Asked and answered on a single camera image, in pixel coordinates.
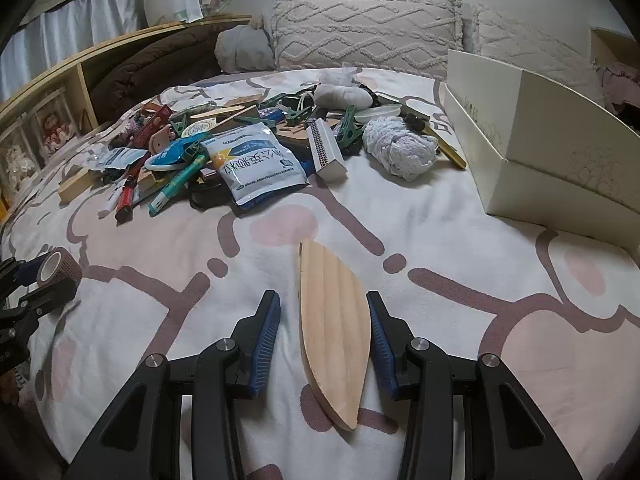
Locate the gold stick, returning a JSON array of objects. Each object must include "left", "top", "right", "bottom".
[{"left": 424, "top": 126, "right": 467, "bottom": 170}]

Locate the white tube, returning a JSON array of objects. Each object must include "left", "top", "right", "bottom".
[{"left": 97, "top": 191, "right": 123, "bottom": 218}]

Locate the white yarn ball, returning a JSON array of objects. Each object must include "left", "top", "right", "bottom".
[{"left": 361, "top": 116, "right": 439, "bottom": 182}]

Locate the leaf-shaped wooden piece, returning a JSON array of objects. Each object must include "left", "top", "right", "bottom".
[{"left": 299, "top": 239, "right": 373, "bottom": 432}]

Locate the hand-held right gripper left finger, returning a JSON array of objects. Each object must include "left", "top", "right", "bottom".
[{"left": 65, "top": 290, "right": 282, "bottom": 480}]

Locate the dark brown item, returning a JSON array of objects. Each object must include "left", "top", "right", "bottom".
[{"left": 189, "top": 182, "right": 230, "bottom": 211}]

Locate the pink clothes pile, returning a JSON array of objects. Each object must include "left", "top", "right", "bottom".
[{"left": 600, "top": 62, "right": 640, "bottom": 116}]

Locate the red cigarette box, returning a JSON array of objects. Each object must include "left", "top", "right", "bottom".
[{"left": 132, "top": 105, "right": 177, "bottom": 150}]

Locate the brown comforter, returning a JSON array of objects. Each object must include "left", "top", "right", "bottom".
[{"left": 89, "top": 22, "right": 236, "bottom": 123}]

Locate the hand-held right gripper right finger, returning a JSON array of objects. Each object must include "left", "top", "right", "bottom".
[{"left": 366, "top": 291, "right": 583, "bottom": 480}]

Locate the clear round dish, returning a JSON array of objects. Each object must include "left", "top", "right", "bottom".
[{"left": 367, "top": 104, "right": 403, "bottom": 122}]

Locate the green clothes peg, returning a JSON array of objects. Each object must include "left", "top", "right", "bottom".
[
  {"left": 257, "top": 94, "right": 302, "bottom": 120},
  {"left": 170, "top": 112, "right": 201, "bottom": 137},
  {"left": 334, "top": 105, "right": 362, "bottom": 155}
]

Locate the blue pouch with white ring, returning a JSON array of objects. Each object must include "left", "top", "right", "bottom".
[{"left": 144, "top": 141, "right": 202, "bottom": 172}]

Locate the flat wooden stick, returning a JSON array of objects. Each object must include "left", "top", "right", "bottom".
[{"left": 202, "top": 104, "right": 247, "bottom": 120}]

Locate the red marker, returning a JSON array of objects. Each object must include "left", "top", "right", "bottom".
[{"left": 115, "top": 175, "right": 139, "bottom": 223}]

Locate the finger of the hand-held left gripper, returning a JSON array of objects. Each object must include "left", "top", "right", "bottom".
[
  {"left": 0, "top": 257, "right": 48, "bottom": 293},
  {"left": 7, "top": 276, "right": 82, "bottom": 333}
]

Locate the long wooden bar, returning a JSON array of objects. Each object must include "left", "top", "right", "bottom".
[{"left": 57, "top": 166, "right": 99, "bottom": 204}]

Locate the brown tape roll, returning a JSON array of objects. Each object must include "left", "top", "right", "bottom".
[{"left": 39, "top": 247, "right": 83, "bottom": 295}]

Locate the blue white medicine pouch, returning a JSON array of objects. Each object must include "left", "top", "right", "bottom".
[
  {"left": 92, "top": 146, "right": 148, "bottom": 170},
  {"left": 207, "top": 126, "right": 308, "bottom": 208}
]

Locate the red plush doll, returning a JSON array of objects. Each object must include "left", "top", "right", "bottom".
[{"left": 40, "top": 112, "right": 76, "bottom": 153}]

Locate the teal tube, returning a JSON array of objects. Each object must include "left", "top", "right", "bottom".
[{"left": 148, "top": 152, "right": 209, "bottom": 217}]

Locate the white curtain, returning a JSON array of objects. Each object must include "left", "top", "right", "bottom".
[{"left": 0, "top": 0, "right": 148, "bottom": 103}]

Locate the white ribbed block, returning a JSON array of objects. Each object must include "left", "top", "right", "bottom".
[{"left": 305, "top": 117, "right": 349, "bottom": 182}]

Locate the grey cushion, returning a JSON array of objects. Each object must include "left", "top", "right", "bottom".
[{"left": 215, "top": 25, "right": 276, "bottom": 73}]

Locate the white plush doll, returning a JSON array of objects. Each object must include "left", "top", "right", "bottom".
[{"left": 2, "top": 145, "right": 38, "bottom": 186}]

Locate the wooden closet shelf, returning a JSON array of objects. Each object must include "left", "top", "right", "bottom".
[{"left": 590, "top": 25, "right": 640, "bottom": 133}]

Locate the beige textured pillow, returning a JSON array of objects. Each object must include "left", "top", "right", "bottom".
[
  {"left": 470, "top": 2, "right": 618, "bottom": 106},
  {"left": 270, "top": 0, "right": 466, "bottom": 73}
]

